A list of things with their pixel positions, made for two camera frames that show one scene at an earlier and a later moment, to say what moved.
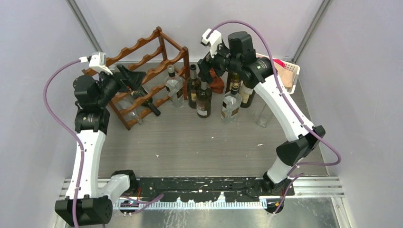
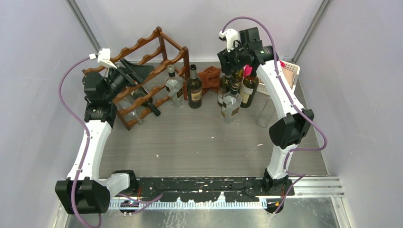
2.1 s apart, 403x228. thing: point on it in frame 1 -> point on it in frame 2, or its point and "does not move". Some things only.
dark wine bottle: [139, 93] does not move
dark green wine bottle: [233, 76] does not move
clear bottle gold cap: [231, 104] does not move
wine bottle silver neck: [204, 97] -> [225, 87]
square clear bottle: [175, 88] does not move
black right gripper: [204, 65] -> [225, 57]
